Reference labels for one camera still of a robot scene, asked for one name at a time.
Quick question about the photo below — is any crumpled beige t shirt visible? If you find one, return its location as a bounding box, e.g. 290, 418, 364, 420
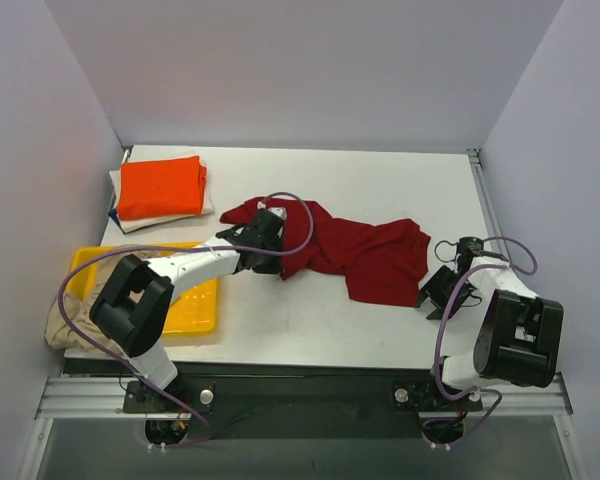
44, 244, 141, 357

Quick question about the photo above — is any yellow plastic tray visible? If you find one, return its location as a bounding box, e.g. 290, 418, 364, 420
65, 252, 219, 339

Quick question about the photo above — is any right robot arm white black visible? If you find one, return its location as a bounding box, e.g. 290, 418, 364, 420
416, 236, 564, 408

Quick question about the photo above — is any aluminium frame rail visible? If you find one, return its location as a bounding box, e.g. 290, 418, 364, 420
37, 375, 573, 418

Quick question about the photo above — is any dark red t shirt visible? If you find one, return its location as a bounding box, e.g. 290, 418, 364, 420
220, 197, 431, 308

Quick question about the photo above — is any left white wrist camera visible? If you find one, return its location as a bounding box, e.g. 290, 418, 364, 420
266, 207, 287, 220

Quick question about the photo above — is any folded orange t shirt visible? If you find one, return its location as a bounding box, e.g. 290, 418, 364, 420
116, 155, 207, 221

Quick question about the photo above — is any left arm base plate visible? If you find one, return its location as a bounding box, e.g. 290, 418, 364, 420
122, 378, 216, 414

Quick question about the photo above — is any folded navy t shirt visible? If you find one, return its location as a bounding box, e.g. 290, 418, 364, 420
108, 209, 120, 226

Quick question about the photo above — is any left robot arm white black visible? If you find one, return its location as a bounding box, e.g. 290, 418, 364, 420
90, 207, 286, 412

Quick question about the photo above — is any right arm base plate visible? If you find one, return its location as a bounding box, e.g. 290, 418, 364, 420
391, 379, 483, 414

